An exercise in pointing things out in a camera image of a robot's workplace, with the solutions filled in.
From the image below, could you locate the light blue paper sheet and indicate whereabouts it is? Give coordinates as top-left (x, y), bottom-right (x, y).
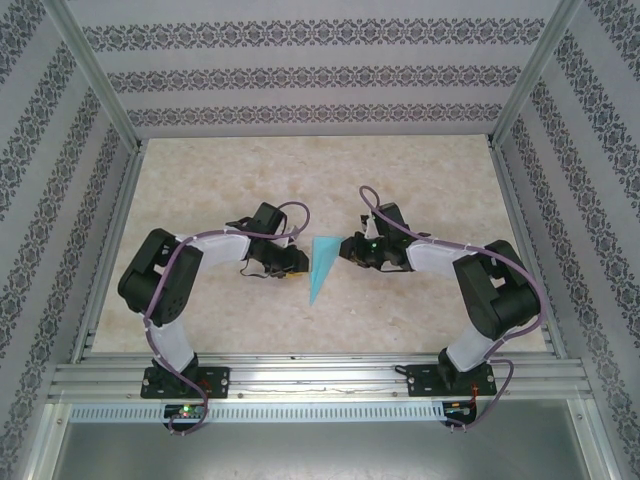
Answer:
top-left (308, 236), bottom-right (345, 307)

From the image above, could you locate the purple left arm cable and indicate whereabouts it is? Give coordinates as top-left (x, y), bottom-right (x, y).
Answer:
top-left (142, 200), bottom-right (314, 436)

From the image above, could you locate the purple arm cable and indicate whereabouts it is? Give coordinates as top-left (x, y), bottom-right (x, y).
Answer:
top-left (358, 186), bottom-right (547, 435)
top-left (142, 200), bottom-right (314, 436)

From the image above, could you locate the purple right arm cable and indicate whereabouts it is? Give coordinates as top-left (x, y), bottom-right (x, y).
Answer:
top-left (358, 186), bottom-right (547, 435)

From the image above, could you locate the long aluminium mounting rail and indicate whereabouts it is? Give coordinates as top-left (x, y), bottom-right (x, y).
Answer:
top-left (47, 352), bottom-right (594, 403)

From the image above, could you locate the aluminium side rail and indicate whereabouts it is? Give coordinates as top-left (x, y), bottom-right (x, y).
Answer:
top-left (69, 139), bottom-right (146, 365)
top-left (488, 142), bottom-right (569, 361)

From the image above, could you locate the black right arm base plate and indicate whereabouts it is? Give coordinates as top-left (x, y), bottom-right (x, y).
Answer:
top-left (405, 362), bottom-right (497, 399)

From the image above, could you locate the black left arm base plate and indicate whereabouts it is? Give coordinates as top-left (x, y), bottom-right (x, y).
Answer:
top-left (141, 366), bottom-right (231, 400)

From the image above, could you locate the slotted grey cable duct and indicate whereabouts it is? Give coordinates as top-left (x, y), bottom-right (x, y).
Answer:
top-left (69, 401), bottom-right (449, 424)

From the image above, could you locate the aluminium frame post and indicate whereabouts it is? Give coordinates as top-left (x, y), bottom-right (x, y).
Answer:
top-left (487, 0), bottom-right (586, 151)
top-left (43, 0), bottom-right (146, 154)

